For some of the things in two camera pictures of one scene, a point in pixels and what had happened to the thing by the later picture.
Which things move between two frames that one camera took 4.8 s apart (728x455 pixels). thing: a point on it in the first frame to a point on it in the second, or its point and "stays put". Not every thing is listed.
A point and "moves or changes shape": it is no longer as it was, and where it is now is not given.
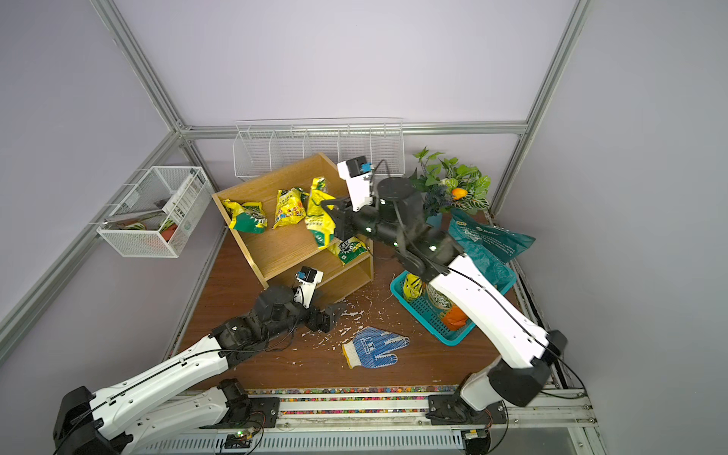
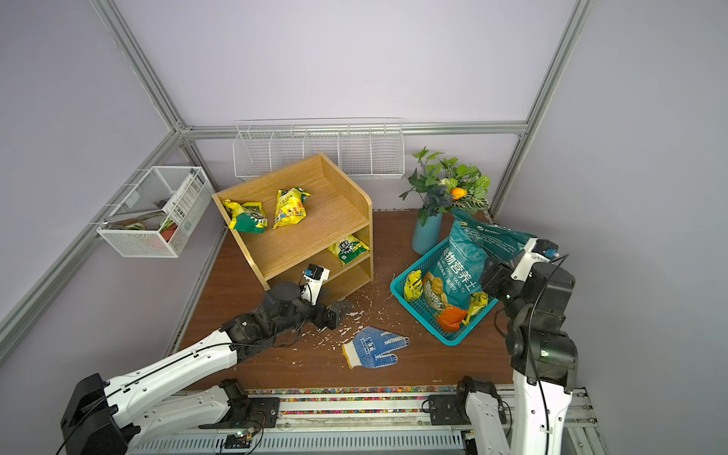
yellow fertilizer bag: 320,223 moves or changes shape
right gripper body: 355,222 to 504,287
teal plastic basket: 431,319 stays put
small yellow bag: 412,287 stays put
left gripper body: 312,319 stays put
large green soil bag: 488,245 stays put
